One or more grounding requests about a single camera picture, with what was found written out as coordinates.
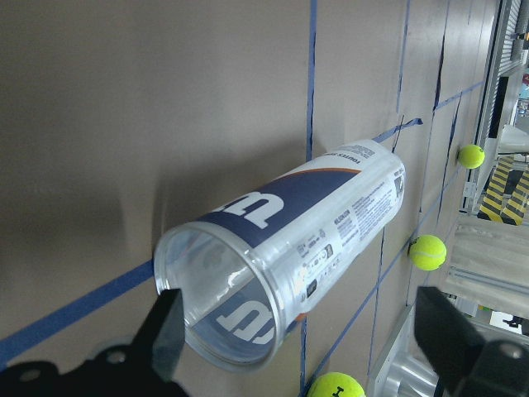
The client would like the yellow tennis ball lower left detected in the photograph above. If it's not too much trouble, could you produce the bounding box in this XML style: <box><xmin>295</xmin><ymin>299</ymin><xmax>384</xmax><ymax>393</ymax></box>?
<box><xmin>307</xmin><ymin>372</ymin><xmax>365</xmax><ymax>397</ymax></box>

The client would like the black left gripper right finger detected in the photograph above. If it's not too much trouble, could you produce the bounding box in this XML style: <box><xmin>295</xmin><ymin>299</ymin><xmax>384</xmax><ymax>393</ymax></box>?
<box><xmin>414</xmin><ymin>286</ymin><xmax>528</xmax><ymax>396</ymax></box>

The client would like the white tennis ball can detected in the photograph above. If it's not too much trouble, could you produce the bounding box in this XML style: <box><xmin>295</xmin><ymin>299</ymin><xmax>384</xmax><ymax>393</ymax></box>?
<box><xmin>154</xmin><ymin>139</ymin><xmax>406</xmax><ymax>371</ymax></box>

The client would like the yellow tennis ball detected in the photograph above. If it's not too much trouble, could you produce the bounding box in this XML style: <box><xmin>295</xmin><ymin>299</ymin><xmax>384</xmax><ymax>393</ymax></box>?
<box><xmin>408</xmin><ymin>234</ymin><xmax>447</xmax><ymax>271</ymax></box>
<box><xmin>457</xmin><ymin>145</ymin><xmax>485</xmax><ymax>170</ymax></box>
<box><xmin>307</xmin><ymin>372</ymin><xmax>365</xmax><ymax>397</ymax></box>

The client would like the yellow tennis ball centre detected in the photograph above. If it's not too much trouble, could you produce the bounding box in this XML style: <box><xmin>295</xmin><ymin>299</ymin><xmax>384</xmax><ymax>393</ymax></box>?
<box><xmin>408</xmin><ymin>234</ymin><xmax>447</xmax><ymax>271</ymax></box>

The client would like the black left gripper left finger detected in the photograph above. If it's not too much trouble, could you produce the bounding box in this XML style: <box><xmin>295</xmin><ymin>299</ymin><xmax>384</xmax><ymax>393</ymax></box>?
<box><xmin>1</xmin><ymin>289</ymin><xmax>186</xmax><ymax>396</ymax></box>

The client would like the yellow tennis ball right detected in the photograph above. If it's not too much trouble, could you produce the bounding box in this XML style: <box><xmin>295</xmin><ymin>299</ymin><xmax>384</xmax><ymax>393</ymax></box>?
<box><xmin>457</xmin><ymin>145</ymin><xmax>485</xmax><ymax>170</ymax></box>

